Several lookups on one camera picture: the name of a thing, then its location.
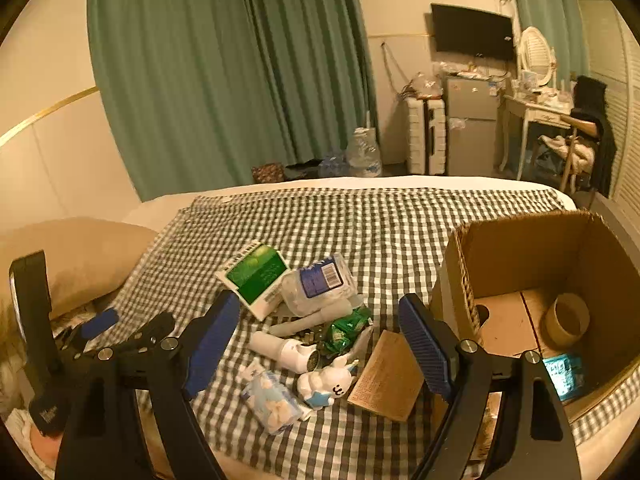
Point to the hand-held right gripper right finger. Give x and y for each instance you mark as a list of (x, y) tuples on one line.
[(425, 355)]

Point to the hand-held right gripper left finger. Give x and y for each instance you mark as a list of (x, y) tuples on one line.
[(212, 342)]

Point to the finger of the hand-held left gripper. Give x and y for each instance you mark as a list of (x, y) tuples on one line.
[(100, 322), (150, 329)]

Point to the cardboard box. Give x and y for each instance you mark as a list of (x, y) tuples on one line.
[(520, 255)]

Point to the beige pillow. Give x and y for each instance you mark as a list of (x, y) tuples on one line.
[(85, 260)]

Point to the white bottle with dark cap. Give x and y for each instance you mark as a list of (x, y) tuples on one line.
[(280, 350)]

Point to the green and white box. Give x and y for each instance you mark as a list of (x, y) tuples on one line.
[(255, 275)]

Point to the white tissue packet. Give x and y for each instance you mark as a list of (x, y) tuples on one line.
[(272, 400)]

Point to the green snack packet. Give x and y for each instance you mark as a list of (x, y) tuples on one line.
[(345, 332)]

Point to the white tube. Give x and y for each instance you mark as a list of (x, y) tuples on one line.
[(310, 321)]

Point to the white rabbit toy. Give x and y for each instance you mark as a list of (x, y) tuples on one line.
[(325, 385)]

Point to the clear bag with blue label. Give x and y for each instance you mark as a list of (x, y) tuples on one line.
[(320, 282)]

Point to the checkered blanket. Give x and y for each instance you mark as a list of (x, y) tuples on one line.
[(380, 230)]

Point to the blue packet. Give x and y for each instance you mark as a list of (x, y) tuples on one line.
[(565, 375)]

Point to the brown paper tape roll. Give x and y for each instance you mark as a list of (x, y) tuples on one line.
[(567, 322)]

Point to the patterned brown bag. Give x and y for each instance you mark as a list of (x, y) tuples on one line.
[(267, 173)]

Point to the white bed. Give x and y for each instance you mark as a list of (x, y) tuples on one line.
[(350, 182)]

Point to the pack of small water bottles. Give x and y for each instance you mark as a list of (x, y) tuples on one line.
[(334, 164)]

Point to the large clear water bottle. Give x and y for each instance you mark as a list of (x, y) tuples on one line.
[(362, 152)]

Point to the white ribbed suitcase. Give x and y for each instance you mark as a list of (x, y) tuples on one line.
[(425, 135)]

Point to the grey small fridge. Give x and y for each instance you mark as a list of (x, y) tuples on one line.
[(470, 135)]

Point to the white clothes pile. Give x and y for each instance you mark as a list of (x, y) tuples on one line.
[(570, 150)]

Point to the white vanity table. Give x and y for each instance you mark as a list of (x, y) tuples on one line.
[(530, 110)]

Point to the wide green curtain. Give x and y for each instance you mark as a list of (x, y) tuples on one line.
[(225, 70)]

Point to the clear plastic bags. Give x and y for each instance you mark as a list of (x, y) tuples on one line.
[(425, 85)]

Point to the wooden chair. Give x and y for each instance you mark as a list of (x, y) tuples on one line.
[(582, 127)]

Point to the black garment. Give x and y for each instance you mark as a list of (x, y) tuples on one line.
[(595, 110)]

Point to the oval vanity mirror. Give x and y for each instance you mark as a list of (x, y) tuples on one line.
[(535, 55)]

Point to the white louvered closet door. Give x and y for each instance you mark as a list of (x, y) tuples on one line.
[(620, 85)]

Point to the narrow green curtain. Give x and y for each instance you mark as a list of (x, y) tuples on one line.
[(545, 5)]

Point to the black wall television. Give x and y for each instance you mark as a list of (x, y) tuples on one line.
[(472, 32)]

